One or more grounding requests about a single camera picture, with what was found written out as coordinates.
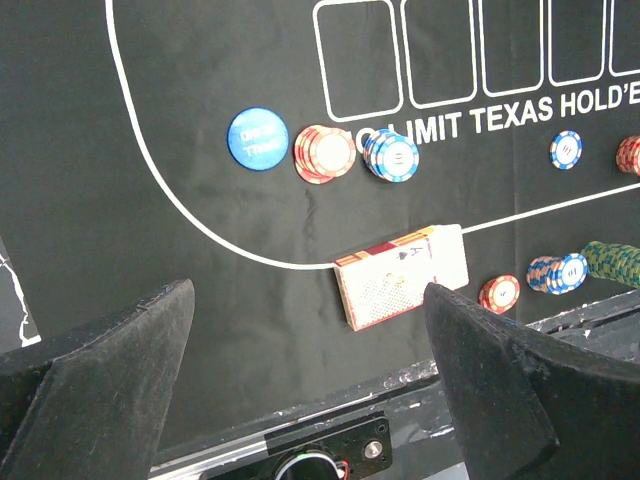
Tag green poker chip stack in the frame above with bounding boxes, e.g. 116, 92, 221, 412
581, 241, 640, 289

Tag black poker table mat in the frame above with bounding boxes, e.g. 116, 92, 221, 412
1, 1, 639, 450

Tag blue chips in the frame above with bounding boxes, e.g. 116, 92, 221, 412
549, 130, 583, 170
363, 129, 420, 183

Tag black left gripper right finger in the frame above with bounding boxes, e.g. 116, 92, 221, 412
423, 283, 639, 479

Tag red chips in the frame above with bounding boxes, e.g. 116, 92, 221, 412
616, 135, 640, 176
293, 125, 357, 185

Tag red playing card box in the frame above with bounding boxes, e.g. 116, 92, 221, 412
333, 224, 469, 331

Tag red poker chip stack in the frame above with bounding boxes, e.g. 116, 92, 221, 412
478, 275, 520, 314

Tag blue small blind button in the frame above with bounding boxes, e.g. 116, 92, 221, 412
227, 107, 290, 171

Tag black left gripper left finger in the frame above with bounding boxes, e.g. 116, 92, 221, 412
1, 279, 195, 479

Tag aluminium front rail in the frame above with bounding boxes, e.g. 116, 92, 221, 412
149, 289, 640, 480

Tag blue poker chip stack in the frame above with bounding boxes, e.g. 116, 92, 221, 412
526, 253, 588, 295

